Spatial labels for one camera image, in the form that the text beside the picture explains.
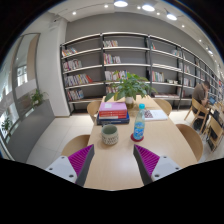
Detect wooden chair near left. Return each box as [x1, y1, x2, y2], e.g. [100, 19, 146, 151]
[62, 135, 90, 156]

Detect wooden chair far right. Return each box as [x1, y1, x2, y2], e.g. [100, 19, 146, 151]
[154, 99, 172, 116]

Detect wooden chair under man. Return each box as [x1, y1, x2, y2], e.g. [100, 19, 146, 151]
[188, 99, 209, 134]

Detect wooden chair near right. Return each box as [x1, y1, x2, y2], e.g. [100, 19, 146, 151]
[176, 124, 203, 161]

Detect dark blue bottom book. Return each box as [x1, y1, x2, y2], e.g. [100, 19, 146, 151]
[96, 113, 130, 125]

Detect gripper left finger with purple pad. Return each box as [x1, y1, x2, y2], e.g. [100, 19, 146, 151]
[46, 145, 95, 187]

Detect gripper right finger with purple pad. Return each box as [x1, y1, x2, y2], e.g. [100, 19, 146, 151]
[133, 145, 181, 185]

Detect laptop computer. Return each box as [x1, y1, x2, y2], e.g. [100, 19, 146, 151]
[208, 97, 216, 105]

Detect wooden chair with backpack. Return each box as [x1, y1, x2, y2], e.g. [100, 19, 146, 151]
[204, 117, 223, 152]

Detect seated man brown shirt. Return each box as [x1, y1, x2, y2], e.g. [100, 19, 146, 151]
[192, 81, 210, 130]

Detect grey wall bookshelf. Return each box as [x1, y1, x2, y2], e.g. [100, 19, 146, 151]
[60, 32, 224, 113]

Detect green ceramic cup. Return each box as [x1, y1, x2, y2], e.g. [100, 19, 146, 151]
[101, 124, 118, 145]

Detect black backpack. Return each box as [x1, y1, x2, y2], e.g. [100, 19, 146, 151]
[208, 111, 222, 148]

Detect red round coaster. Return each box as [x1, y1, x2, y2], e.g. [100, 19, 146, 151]
[130, 133, 144, 142]

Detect pink top book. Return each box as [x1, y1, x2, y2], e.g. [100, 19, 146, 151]
[99, 102, 127, 119]

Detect wooden chair far left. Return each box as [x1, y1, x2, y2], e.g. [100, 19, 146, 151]
[87, 101, 101, 121]

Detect open white magazine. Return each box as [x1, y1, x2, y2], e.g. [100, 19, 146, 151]
[144, 110, 168, 121]

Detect clear water bottle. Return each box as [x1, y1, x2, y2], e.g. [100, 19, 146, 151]
[133, 104, 145, 140]

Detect potted green plant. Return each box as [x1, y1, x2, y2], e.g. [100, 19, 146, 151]
[104, 73, 157, 108]

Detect small plant by window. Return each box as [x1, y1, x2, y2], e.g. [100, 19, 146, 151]
[31, 90, 48, 107]

